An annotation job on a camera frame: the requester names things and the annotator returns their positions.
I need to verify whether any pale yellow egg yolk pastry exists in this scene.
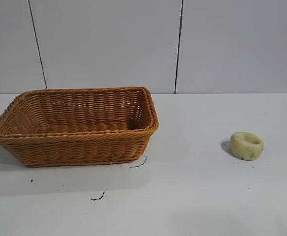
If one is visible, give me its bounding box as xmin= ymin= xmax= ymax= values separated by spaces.
xmin=229 ymin=131 xmax=264 ymax=161

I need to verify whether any brown woven wicker basket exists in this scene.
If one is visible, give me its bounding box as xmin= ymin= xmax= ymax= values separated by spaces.
xmin=0 ymin=86 xmax=159 ymax=168

